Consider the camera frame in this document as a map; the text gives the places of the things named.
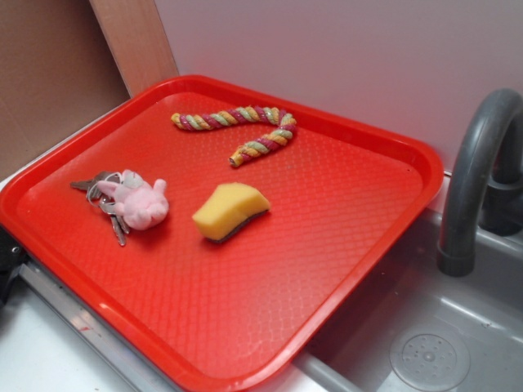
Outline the pink plush bunny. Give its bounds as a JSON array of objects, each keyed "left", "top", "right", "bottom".
[{"left": 96, "top": 169, "right": 169, "bottom": 230}]

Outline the yellow sponge with dark pad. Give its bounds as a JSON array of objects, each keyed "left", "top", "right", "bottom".
[{"left": 192, "top": 182, "right": 270, "bottom": 243}]

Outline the red plastic tray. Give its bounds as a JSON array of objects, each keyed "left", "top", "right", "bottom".
[{"left": 1, "top": 76, "right": 443, "bottom": 391}]

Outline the silver key bunch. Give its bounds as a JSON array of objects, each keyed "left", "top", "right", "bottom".
[{"left": 69, "top": 171, "right": 130, "bottom": 247}]

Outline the grey plastic toy sink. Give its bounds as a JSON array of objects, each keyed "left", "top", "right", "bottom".
[{"left": 294, "top": 207, "right": 523, "bottom": 392}]

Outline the grey toy faucet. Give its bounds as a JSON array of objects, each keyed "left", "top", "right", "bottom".
[{"left": 437, "top": 88, "right": 522, "bottom": 277}]

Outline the black object at left edge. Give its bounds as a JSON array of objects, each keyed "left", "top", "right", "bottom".
[{"left": 0, "top": 228, "right": 26, "bottom": 308}]

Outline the multicolour twisted rope toy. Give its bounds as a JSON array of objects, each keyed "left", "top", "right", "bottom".
[{"left": 170, "top": 106, "right": 297, "bottom": 168}]

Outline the wooden post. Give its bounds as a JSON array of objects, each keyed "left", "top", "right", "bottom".
[{"left": 90, "top": 0, "right": 179, "bottom": 97}]

